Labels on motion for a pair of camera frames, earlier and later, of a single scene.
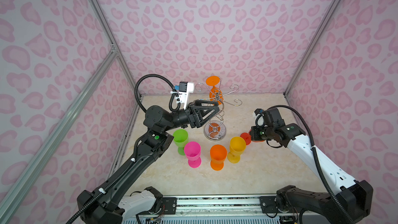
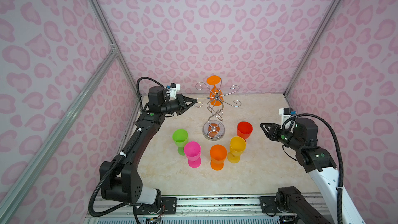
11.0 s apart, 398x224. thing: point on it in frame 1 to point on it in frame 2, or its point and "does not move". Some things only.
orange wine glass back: (215, 94) does not move
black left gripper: (190, 115) to (182, 106)
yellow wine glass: (237, 147) does not move
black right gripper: (254, 135) to (272, 132)
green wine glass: (181, 140) does not move
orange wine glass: (218, 154) does not move
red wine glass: (247, 137) to (244, 129)
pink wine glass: (192, 150) does not move
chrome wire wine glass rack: (215, 129) does not move
